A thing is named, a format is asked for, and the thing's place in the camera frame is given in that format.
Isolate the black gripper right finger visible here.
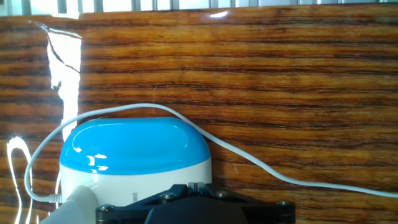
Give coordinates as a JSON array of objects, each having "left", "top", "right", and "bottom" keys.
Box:
[{"left": 196, "top": 182, "right": 297, "bottom": 224}]

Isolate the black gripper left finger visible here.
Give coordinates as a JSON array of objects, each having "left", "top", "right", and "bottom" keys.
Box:
[{"left": 95, "top": 182, "right": 198, "bottom": 224}]

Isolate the blue and white desk lamp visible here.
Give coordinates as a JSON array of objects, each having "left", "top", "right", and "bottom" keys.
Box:
[{"left": 39, "top": 116, "right": 213, "bottom": 224}]

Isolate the wood grain vinyl mat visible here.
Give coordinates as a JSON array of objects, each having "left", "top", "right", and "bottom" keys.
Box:
[{"left": 0, "top": 2, "right": 398, "bottom": 224}]

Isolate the white lamp power cable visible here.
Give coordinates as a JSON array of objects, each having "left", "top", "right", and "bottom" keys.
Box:
[{"left": 24, "top": 103, "right": 398, "bottom": 204}]

